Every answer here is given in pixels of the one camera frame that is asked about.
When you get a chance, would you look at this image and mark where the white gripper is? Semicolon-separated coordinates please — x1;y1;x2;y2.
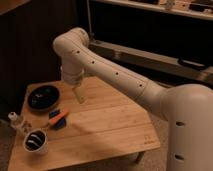
61;67;86;104

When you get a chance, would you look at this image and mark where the black ceramic bowl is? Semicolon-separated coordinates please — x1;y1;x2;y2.
27;85;60;111

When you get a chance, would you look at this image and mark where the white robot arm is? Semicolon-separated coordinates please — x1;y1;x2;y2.
53;27;213;171

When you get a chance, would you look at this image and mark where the blue sponge lower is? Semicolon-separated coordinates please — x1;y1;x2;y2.
54;118;66;130

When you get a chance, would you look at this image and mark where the wooden low table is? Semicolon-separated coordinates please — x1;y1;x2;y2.
8;77;160;171

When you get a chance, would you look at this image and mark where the white cup with dark contents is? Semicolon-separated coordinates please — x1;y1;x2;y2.
23;129;48;155

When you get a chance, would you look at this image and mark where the clear plastic bottle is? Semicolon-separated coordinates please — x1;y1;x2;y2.
8;112;32;135

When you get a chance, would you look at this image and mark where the long wooden bench beam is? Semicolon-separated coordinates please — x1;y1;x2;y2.
90;40;213;84

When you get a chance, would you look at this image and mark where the metal pole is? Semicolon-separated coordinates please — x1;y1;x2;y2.
86;0;94;36

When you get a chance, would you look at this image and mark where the upper wooden shelf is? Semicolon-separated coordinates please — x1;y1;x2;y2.
93;0;213;21

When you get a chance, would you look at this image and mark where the black handle on beam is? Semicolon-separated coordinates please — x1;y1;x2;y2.
177;59;209;71

